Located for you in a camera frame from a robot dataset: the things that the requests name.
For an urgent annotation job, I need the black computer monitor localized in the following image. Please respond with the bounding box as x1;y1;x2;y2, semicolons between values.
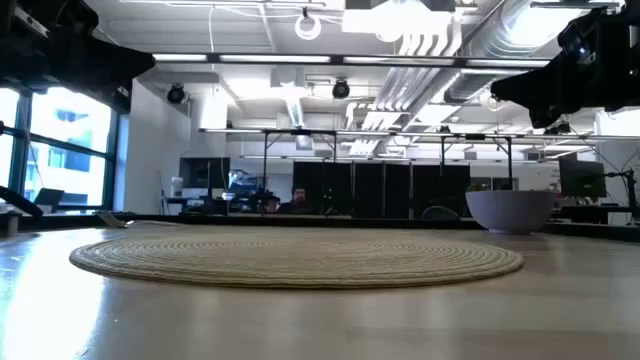
178;157;232;190
558;158;608;199

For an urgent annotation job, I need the black metal rack frame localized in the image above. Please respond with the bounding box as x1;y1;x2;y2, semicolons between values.
260;127;339;201
439;132;514;191

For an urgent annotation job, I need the black partition wall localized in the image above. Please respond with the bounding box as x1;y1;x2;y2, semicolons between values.
292;160;471;220

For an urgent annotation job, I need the black aluminium table frame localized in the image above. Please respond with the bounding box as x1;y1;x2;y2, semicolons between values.
0;212;640;242

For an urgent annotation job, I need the black office chair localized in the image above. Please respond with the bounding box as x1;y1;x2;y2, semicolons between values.
420;205;461;221

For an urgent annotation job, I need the large glass window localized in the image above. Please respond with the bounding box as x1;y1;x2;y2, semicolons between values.
0;87;124;212

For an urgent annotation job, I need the person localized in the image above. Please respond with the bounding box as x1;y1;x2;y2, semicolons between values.
277;185;315;215

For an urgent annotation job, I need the silver ventilation duct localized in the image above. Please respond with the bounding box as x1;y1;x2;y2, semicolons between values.
444;0;569;104

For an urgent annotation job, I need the overhead light bar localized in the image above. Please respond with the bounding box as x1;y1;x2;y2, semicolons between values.
152;52;551;70

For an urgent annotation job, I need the white cable ring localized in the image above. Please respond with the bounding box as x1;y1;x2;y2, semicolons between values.
294;12;323;42

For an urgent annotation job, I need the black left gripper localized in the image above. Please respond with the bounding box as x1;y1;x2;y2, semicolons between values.
0;0;157;85

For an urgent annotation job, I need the round woven straw placemat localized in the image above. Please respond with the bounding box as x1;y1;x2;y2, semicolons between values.
68;227;525;290

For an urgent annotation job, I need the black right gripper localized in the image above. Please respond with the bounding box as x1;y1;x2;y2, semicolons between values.
489;0;640;129

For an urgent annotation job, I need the open laptop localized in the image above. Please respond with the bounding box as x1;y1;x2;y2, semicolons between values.
33;187;65;207

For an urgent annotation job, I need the light purple bowl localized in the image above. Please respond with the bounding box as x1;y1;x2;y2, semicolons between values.
465;189;556;236

